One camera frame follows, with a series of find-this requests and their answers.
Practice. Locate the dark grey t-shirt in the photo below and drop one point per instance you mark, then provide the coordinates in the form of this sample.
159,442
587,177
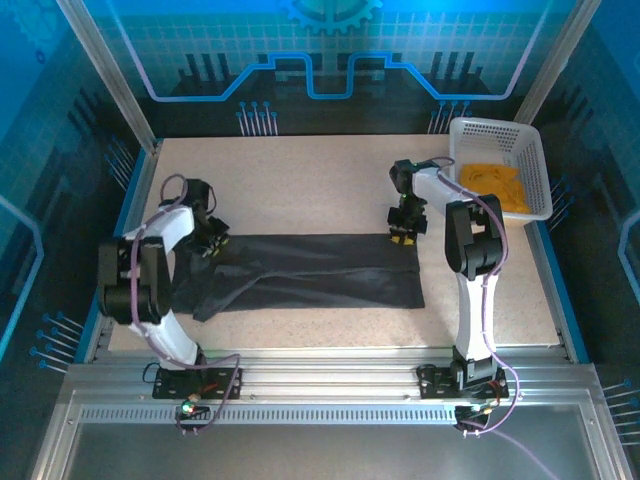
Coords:
325,270

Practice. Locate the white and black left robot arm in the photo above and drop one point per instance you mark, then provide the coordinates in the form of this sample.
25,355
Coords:
165,230

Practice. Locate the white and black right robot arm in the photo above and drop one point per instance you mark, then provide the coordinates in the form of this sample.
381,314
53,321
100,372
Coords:
475,310

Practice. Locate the orange t-shirt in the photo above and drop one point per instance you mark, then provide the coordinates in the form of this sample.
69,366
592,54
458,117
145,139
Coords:
500,185

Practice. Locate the white perforated plastic basket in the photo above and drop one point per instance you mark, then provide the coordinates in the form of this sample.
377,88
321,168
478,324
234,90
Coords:
480,132

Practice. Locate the small LED circuit board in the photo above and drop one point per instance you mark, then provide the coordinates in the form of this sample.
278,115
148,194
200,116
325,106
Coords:
189,407
472,411

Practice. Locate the slotted aluminium strip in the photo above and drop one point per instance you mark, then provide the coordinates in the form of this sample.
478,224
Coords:
325,414

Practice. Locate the blue table edge strip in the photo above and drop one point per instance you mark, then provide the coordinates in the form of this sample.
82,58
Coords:
580,340

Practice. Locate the grey metal panel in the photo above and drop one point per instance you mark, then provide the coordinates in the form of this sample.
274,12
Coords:
325,452

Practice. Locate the aluminium side rail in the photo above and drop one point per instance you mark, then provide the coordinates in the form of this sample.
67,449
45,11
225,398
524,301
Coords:
144,190
567,345

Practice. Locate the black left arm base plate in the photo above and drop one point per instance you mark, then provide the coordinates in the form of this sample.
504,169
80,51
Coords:
225,387

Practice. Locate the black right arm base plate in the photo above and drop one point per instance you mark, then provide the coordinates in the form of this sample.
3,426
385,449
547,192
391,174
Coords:
435,382

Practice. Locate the aluminium mounting rail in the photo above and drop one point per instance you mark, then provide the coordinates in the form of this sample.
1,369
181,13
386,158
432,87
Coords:
325,375

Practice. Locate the aluminium frame post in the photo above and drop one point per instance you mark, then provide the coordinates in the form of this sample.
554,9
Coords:
107,75
557,62

